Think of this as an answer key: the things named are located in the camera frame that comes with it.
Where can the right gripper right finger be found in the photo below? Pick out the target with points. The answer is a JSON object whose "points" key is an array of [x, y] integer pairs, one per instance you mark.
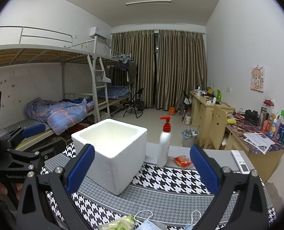
{"points": [[250, 210]]}

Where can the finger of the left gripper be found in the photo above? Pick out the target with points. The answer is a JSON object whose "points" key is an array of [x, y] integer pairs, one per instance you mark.
{"points": [[34, 130], [38, 157]]}

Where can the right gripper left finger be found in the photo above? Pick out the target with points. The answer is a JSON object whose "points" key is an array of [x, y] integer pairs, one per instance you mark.
{"points": [[34, 211]]}

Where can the green tissue pack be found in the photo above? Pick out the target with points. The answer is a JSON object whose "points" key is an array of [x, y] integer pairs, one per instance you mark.
{"points": [[123, 223]]}

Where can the blue face mask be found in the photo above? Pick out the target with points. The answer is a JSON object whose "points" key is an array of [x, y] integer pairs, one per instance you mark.
{"points": [[147, 224], [195, 217]]}

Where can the left hand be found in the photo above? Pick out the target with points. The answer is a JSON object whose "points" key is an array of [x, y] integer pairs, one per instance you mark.
{"points": [[4, 192]]}

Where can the blue plaid quilt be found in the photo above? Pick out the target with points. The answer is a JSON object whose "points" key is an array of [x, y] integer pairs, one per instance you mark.
{"points": [[59, 115]]}

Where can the white remote control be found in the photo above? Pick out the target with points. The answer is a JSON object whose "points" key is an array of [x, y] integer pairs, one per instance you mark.
{"points": [[243, 168]]}

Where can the wooden desk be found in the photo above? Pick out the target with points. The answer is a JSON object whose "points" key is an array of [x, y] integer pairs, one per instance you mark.
{"points": [[266, 164]]}

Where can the white paper sheets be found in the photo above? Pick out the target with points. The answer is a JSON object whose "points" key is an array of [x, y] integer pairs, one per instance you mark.
{"points": [[259, 140]]}

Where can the red snack packet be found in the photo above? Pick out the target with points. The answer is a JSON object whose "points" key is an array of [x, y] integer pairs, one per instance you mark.
{"points": [[183, 162]]}

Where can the metal bunk bed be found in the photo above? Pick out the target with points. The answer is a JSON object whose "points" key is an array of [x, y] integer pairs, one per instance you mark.
{"points": [[30, 71]]}

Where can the houndstooth table cloth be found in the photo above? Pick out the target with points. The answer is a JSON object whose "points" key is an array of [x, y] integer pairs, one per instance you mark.
{"points": [[171, 194]]}

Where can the white foam box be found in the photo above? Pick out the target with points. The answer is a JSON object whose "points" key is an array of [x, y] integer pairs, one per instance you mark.
{"points": [[120, 150]]}

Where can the blue trash bin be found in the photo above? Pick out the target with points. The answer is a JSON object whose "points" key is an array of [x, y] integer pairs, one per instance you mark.
{"points": [[190, 137]]}

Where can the wooden smiley chair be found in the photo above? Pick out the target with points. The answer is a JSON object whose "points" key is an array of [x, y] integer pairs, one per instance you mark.
{"points": [[214, 128]]}

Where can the white red pump bottle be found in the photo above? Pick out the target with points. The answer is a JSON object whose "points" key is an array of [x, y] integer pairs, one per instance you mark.
{"points": [[164, 144]]}

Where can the black folding chair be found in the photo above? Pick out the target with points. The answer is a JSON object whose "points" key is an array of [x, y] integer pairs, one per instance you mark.
{"points": [[135, 103]]}

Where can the white air conditioner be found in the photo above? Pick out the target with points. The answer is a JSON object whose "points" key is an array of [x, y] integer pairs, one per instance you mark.
{"points": [[94, 32]]}

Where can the orange box on floor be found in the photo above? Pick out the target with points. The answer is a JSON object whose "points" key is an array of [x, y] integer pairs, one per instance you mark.
{"points": [[171, 111]]}

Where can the anime girl poster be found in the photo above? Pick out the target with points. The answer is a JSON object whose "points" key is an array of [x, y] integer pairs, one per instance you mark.
{"points": [[257, 78]]}

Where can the brown curtains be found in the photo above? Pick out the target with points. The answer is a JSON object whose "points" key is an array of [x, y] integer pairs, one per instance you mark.
{"points": [[168, 63]]}

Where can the ceiling tube light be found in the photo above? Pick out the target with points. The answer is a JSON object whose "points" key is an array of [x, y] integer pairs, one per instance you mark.
{"points": [[149, 2]]}

